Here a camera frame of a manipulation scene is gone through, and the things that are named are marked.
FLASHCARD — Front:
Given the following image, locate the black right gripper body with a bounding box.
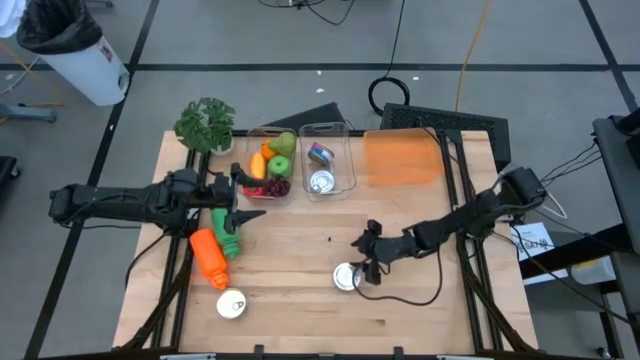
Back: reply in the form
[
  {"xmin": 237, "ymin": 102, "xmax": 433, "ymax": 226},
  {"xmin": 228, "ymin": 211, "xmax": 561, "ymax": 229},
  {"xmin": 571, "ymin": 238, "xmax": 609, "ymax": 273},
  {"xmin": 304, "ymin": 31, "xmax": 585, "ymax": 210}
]
[{"xmin": 364, "ymin": 218, "xmax": 421, "ymax": 287}]

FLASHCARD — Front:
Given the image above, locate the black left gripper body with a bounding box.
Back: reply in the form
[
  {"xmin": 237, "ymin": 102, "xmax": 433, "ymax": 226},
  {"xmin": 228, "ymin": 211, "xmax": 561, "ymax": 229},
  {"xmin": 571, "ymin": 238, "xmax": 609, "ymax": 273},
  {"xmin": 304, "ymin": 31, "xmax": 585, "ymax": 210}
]
[{"xmin": 211, "ymin": 161, "xmax": 242, "ymax": 236}]

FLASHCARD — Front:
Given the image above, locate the yellow toy fruit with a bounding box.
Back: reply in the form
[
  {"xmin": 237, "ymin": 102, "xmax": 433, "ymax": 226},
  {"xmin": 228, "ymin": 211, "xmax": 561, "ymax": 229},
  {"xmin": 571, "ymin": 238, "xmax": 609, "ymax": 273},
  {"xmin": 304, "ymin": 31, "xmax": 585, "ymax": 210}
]
[{"xmin": 248, "ymin": 151, "xmax": 268, "ymax": 181}]

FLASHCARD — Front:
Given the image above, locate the tin can green label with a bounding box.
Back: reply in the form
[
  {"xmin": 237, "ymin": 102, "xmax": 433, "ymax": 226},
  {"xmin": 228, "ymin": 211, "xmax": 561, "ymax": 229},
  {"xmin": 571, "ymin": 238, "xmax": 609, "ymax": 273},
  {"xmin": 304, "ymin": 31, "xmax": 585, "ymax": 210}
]
[
  {"xmin": 331, "ymin": 261, "xmax": 363, "ymax": 293},
  {"xmin": 308, "ymin": 169, "xmax": 337, "ymax": 195}
]

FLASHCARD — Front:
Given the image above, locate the purple grape bunch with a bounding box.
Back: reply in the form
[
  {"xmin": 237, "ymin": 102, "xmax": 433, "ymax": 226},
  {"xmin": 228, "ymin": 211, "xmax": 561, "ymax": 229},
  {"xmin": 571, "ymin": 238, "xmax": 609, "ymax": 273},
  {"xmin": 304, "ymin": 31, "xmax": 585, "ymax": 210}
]
[{"xmin": 261, "ymin": 178, "xmax": 292, "ymax": 199}]

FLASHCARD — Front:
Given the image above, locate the green apple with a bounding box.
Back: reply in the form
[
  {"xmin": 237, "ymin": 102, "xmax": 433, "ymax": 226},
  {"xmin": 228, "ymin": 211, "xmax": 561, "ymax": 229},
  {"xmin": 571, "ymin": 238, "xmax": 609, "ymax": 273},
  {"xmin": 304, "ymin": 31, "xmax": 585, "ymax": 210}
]
[{"xmin": 267, "ymin": 154, "xmax": 294, "ymax": 181}]

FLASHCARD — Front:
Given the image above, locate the clear plastic bin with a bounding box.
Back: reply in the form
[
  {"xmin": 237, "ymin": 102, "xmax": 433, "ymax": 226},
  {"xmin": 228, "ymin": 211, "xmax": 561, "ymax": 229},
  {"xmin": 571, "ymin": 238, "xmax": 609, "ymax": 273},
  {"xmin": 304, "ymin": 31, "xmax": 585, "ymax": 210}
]
[
  {"xmin": 238, "ymin": 125, "xmax": 299, "ymax": 208},
  {"xmin": 298, "ymin": 120, "xmax": 359, "ymax": 203}
]

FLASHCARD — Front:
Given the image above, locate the green pear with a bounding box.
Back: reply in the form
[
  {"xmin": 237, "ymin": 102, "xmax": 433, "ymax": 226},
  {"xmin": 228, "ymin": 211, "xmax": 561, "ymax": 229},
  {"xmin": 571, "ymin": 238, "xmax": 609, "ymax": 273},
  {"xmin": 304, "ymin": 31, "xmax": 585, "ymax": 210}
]
[{"xmin": 269, "ymin": 130, "xmax": 298, "ymax": 159}]

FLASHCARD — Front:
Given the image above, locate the tin can blue pink label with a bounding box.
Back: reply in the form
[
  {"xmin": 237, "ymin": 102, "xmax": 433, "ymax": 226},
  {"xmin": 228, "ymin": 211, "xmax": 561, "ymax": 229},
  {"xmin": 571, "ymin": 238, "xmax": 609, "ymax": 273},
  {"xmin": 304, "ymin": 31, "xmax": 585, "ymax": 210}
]
[{"xmin": 306, "ymin": 141, "xmax": 336, "ymax": 167}]

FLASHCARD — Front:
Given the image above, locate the orange translucent tray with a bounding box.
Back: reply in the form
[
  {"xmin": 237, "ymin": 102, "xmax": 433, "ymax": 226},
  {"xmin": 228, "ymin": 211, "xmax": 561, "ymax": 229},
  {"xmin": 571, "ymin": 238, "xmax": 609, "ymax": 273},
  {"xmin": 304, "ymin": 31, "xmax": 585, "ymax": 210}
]
[{"xmin": 362, "ymin": 126, "xmax": 446, "ymax": 188}]

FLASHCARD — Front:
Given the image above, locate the green plastic bottle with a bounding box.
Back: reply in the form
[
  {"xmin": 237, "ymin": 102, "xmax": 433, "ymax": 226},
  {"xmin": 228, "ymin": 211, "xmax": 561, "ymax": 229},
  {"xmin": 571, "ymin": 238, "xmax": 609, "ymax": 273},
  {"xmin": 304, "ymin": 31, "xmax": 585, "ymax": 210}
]
[{"xmin": 209, "ymin": 206, "xmax": 243, "ymax": 262}]

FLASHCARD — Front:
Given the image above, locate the orange plastic bottle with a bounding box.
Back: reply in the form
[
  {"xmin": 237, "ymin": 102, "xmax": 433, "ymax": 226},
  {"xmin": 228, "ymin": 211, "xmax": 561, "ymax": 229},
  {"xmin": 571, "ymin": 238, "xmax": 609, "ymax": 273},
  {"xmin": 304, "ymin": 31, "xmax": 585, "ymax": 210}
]
[{"xmin": 188, "ymin": 227, "xmax": 232, "ymax": 292}]

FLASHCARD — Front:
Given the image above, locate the potted green plant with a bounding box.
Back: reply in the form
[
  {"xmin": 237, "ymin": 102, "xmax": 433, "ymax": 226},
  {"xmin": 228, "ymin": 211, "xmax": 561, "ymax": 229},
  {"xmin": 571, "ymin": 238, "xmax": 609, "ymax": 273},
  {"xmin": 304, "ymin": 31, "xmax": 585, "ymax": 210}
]
[{"xmin": 172, "ymin": 96, "xmax": 237, "ymax": 157}]

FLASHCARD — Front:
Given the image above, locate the black flat panel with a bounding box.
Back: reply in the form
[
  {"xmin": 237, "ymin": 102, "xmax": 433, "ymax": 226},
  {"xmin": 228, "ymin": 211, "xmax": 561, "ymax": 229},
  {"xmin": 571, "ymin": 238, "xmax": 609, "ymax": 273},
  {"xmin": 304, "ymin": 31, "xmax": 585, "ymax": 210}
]
[{"xmin": 261, "ymin": 101, "xmax": 345, "ymax": 133}]

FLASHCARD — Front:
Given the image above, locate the tin can white red label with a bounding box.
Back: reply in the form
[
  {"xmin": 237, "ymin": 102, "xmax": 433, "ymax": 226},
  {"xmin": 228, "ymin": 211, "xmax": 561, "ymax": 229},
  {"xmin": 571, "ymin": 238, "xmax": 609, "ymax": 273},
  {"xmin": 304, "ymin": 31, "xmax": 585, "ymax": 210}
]
[{"xmin": 215, "ymin": 287, "xmax": 248, "ymax": 321}]

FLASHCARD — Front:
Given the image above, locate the white paper sheet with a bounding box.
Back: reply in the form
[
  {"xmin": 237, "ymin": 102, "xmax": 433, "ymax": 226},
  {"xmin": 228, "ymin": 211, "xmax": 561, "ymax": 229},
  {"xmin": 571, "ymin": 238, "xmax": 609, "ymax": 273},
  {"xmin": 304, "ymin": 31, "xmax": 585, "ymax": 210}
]
[{"xmin": 510, "ymin": 221, "xmax": 557, "ymax": 263}]

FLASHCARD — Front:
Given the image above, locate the white trash can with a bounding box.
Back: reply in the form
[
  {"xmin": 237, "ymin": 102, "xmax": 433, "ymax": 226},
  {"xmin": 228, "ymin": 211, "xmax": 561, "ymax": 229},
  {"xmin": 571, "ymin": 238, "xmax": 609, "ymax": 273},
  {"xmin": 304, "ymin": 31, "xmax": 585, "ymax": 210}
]
[{"xmin": 36, "ymin": 33, "xmax": 131, "ymax": 108}]

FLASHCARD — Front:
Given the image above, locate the white plastic jug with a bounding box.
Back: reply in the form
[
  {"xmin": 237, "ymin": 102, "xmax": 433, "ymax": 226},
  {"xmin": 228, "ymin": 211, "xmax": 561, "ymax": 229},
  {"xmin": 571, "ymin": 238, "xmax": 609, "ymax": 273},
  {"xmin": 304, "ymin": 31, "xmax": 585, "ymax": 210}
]
[{"xmin": 569, "ymin": 255, "xmax": 618, "ymax": 287}]

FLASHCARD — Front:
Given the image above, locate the grey stand base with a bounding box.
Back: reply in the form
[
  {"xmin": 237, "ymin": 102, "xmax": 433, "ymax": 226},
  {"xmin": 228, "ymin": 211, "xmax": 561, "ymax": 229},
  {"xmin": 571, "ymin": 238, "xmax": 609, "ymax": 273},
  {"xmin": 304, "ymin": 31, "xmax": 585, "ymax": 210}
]
[{"xmin": 0, "ymin": 101, "xmax": 59, "ymax": 125}]

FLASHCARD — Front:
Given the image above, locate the dark grey side table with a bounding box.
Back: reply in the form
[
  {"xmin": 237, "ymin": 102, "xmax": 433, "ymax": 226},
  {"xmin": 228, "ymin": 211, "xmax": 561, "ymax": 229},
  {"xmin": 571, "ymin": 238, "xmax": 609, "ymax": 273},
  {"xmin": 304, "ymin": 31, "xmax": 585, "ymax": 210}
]
[{"xmin": 591, "ymin": 106, "xmax": 640, "ymax": 360}]

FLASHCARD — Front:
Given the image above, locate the black trash bag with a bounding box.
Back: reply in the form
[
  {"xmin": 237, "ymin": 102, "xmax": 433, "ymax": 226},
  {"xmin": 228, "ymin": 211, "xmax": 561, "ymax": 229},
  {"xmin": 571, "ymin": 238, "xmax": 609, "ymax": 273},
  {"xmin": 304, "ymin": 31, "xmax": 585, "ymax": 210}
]
[{"xmin": 15, "ymin": 0, "xmax": 104, "ymax": 56}]

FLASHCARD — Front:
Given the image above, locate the white cloth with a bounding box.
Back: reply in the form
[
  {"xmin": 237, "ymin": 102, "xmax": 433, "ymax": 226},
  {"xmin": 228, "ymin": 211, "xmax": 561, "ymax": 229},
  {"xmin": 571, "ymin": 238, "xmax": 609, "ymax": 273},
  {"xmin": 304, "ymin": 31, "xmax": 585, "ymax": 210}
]
[{"xmin": 0, "ymin": 0, "xmax": 27, "ymax": 40}]

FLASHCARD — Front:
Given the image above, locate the black right camera cable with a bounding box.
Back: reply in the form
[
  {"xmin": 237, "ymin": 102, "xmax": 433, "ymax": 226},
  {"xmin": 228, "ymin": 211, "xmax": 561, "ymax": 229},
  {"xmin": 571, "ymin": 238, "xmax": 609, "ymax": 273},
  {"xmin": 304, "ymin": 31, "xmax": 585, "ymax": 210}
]
[{"xmin": 350, "ymin": 247, "xmax": 445, "ymax": 308}]

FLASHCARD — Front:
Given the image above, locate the black left arm base cable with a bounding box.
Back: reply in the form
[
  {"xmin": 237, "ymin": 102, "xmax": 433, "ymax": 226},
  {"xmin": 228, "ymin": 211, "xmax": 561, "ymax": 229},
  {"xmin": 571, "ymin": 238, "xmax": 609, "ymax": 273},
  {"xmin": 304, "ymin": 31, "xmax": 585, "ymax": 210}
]
[{"xmin": 123, "ymin": 230, "xmax": 170, "ymax": 290}]

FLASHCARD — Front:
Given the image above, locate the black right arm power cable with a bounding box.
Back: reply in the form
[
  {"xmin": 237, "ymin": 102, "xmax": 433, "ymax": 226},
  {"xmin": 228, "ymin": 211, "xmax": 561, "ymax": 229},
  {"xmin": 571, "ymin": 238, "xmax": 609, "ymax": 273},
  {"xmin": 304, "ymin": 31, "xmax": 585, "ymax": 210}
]
[{"xmin": 423, "ymin": 126, "xmax": 502, "ymax": 192}]

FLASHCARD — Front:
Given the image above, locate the black aluminium frame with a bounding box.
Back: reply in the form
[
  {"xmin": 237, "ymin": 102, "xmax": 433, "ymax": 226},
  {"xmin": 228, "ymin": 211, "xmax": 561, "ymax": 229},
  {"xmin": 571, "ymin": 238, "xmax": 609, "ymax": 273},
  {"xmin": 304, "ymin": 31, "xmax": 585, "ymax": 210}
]
[{"xmin": 112, "ymin": 128, "xmax": 540, "ymax": 360}]

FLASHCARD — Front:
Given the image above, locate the black hanging cable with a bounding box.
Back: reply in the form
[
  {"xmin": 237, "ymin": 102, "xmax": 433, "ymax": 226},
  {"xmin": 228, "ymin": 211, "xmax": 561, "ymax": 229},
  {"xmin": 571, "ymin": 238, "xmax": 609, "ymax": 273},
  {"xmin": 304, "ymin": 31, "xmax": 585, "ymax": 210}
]
[{"xmin": 367, "ymin": 0, "xmax": 412, "ymax": 117}]

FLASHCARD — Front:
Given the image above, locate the black floor cable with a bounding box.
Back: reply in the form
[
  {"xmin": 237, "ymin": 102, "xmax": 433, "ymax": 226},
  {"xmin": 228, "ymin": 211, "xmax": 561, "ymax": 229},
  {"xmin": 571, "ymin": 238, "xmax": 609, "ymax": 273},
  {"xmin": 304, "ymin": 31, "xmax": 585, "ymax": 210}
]
[{"xmin": 256, "ymin": 0, "xmax": 358, "ymax": 27}]

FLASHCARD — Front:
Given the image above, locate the yellow hanging cable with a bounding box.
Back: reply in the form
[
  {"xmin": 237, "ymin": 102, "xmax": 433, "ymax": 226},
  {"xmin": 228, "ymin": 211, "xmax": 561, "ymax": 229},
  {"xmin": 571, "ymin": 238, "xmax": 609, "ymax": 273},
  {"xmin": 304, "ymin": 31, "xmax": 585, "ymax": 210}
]
[{"xmin": 453, "ymin": 0, "xmax": 494, "ymax": 113}]

